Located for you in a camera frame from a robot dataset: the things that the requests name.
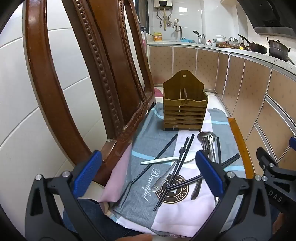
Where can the metal faucet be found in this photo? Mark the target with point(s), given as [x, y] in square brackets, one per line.
[177, 26]

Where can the person's left hand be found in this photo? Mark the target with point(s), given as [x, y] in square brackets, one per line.
[134, 238]

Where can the black wok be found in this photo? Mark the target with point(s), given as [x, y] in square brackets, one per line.
[256, 47]

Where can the yellow box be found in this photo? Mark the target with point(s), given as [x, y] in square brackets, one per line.
[158, 37]

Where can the black chopstick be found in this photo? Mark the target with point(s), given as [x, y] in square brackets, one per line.
[218, 150]
[165, 147]
[183, 150]
[185, 182]
[178, 166]

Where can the black range hood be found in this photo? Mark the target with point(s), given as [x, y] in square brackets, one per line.
[270, 16]

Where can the white bowls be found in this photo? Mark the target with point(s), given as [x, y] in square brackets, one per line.
[220, 38]

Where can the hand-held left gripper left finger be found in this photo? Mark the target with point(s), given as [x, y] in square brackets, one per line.
[87, 172]

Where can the small metal spoon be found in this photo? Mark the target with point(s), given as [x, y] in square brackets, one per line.
[212, 150]

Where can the metal fork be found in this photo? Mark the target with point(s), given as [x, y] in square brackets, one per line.
[196, 190]
[161, 180]

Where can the brown wooden chair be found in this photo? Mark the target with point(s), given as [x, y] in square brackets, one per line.
[111, 69]

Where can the white plastic spoon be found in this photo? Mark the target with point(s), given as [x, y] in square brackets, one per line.
[161, 160]

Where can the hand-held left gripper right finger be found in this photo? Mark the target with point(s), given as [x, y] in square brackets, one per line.
[209, 173]

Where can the grey and pink printed cloth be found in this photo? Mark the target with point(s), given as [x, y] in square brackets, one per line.
[138, 201]

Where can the person's jeans leg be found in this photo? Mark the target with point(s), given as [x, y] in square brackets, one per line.
[85, 213]

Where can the metal utensil cup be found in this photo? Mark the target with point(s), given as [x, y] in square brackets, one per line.
[201, 39]

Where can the kitchen counter cabinets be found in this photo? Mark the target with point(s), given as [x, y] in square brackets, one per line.
[242, 76]

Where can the metal bowls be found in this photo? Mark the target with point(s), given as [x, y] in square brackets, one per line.
[234, 41]

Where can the sauce bottle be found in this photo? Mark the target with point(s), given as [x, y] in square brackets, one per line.
[242, 45]

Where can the large metal spoon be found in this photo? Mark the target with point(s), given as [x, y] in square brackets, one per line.
[204, 134]

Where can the pink cushion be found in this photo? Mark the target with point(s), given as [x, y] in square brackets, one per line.
[115, 180]

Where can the dark framed glass door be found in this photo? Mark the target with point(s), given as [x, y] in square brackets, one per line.
[141, 14]

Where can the wooden utensil holder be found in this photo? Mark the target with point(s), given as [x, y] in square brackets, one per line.
[185, 113]

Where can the dark cooking pot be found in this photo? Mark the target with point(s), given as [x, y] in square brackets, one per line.
[277, 48]

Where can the wall water heater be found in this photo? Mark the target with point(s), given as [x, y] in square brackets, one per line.
[163, 3]

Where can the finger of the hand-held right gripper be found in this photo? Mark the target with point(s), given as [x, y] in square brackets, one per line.
[292, 144]
[266, 162]

